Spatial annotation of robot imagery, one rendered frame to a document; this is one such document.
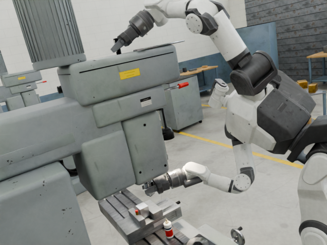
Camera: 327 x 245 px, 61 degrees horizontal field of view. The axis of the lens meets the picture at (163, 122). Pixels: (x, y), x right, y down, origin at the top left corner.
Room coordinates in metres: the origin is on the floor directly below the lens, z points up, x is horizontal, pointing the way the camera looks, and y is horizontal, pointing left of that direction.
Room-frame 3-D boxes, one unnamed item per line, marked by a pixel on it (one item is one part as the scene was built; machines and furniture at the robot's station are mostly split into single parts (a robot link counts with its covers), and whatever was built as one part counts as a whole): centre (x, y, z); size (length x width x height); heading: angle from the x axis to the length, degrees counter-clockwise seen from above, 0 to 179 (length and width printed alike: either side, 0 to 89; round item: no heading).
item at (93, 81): (1.23, 0.15, 1.81); 0.47 x 0.26 x 0.16; 120
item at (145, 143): (1.24, 0.14, 1.47); 0.21 x 0.19 x 0.32; 30
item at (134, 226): (1.39, 0.19, 0.97); 0.35 x 0.15 x 0.11; 119
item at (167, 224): (1.26, 0.08, 0.97); 0.04 x 0.04 x 0.11
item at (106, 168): (1.15, 0.30, 1.47); 0.24 x 0.19 x 0.26; 30
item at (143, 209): (1.38, 0.21, 1.03); 0.06 x 0.05 x 0.06; 29
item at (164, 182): (1.27, 0.04, 1.23); 0.13 x 0.12 x 0.10; 16
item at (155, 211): (1.41, 0.16, 1.01); 0.15 x 0.06 x 0.04; 29
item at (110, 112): (1.22, 0.17, 1.68); 0.34 x 0.24 x 0.10; 120
